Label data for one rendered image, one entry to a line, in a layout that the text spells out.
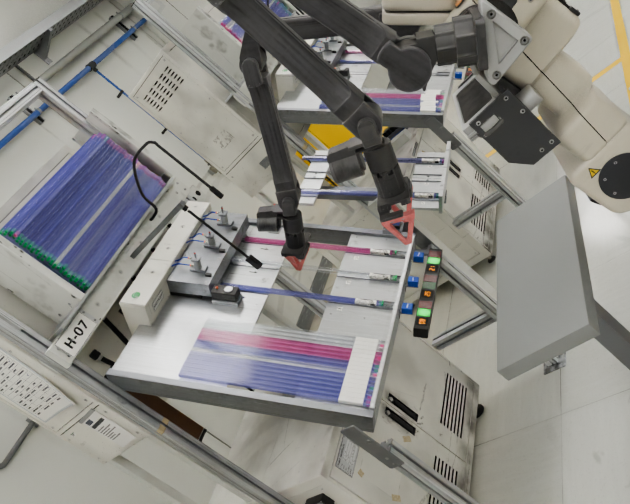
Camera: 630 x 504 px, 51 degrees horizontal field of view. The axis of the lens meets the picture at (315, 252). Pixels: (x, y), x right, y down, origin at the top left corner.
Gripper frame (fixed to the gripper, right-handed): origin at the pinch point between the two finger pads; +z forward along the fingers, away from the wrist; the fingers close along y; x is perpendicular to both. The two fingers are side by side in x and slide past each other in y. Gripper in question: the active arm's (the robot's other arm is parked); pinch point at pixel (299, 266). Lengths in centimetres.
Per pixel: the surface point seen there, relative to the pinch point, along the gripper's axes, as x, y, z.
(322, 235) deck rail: 1.9, -19.4, 3.4
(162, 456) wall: -94, -15, 153
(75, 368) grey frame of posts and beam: -45, 51, -4
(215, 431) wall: -79, -43, 168
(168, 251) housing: -38.6, 6.5, -6.5
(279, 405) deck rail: 8.6, 48.6, 1.7
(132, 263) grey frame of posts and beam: -45.8, 15.2, -8.3
